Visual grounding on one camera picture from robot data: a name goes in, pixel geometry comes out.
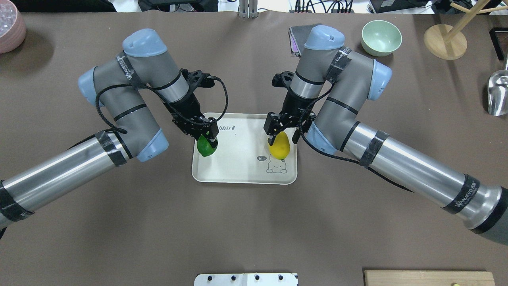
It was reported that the grey folded cloth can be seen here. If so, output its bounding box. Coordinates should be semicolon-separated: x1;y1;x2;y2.
288;23;321;58

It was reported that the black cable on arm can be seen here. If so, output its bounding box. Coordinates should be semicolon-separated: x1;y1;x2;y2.
95;75;230;135

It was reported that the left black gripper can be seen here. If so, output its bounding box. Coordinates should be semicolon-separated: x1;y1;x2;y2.
171;94;218;150

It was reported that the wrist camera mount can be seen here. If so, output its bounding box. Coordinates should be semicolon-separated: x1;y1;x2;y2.
180;68;215;91
271;71;294;89

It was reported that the wooden mug tree stand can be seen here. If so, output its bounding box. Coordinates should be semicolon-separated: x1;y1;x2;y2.
424;0;508;60

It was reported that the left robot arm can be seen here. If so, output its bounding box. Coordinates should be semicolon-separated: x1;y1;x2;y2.
1;29;223;234

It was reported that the mint green bowl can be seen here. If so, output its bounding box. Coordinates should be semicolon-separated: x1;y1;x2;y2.
361;20;402;57

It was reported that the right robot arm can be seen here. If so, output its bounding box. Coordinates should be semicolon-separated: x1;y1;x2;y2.
264;25;508;245

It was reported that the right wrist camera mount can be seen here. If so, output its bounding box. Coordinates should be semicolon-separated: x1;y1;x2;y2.
271;71;294;89

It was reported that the green lime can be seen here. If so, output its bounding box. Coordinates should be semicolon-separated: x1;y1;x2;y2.
196;135;217;157

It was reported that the wooden cutting board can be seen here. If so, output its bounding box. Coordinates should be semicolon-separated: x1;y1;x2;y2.
364;270;495;286

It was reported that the pink bowl with ice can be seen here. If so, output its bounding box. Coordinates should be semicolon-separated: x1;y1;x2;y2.
0;0;27;54

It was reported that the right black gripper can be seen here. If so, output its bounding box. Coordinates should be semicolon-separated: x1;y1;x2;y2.
264;88;316;145

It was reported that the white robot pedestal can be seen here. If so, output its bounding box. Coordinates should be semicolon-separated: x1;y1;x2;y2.
194;272;299;286

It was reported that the black tray frame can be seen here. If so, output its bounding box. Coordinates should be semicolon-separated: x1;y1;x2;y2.
489;27;508;60

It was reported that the yellow lemon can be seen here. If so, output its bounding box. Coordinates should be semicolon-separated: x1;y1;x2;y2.
268;131;291;160

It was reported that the metal scoop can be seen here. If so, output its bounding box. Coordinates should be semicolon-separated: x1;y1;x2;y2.
488;52;508;116

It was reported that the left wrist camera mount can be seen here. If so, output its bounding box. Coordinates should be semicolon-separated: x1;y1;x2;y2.
180;68;215;91

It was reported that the cream rabbit tray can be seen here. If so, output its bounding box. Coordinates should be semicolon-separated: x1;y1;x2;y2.
192;112;298;185

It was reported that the aluminium frame post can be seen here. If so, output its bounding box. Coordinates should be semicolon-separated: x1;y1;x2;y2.
238;0;259;19

